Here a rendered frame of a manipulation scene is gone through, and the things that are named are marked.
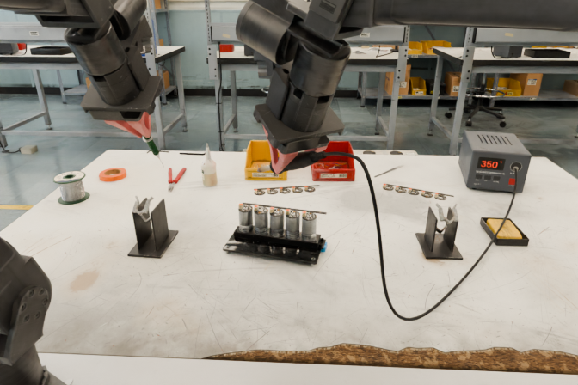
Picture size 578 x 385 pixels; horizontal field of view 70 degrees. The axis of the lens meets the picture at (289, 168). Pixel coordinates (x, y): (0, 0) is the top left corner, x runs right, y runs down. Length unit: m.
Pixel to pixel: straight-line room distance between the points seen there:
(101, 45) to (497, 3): 0.42
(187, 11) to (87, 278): 4.63
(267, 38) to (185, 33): 4.77
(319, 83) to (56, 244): 0.56
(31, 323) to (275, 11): 0.40
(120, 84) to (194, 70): 4.67
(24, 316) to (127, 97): 0.29
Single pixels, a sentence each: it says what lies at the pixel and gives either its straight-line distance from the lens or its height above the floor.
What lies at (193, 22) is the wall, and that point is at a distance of 5.19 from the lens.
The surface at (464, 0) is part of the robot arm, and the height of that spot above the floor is 1.15.
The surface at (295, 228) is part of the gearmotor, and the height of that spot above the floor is 0.79.
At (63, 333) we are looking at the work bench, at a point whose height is 0.75.
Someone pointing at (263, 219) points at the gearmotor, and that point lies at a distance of 0.70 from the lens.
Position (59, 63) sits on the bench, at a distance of 3.48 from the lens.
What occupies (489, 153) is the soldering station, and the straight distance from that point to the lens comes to 0.97.
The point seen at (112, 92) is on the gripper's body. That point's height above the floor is 1.03.
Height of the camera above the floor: 1.15
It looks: 23 degrees down
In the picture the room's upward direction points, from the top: straight up
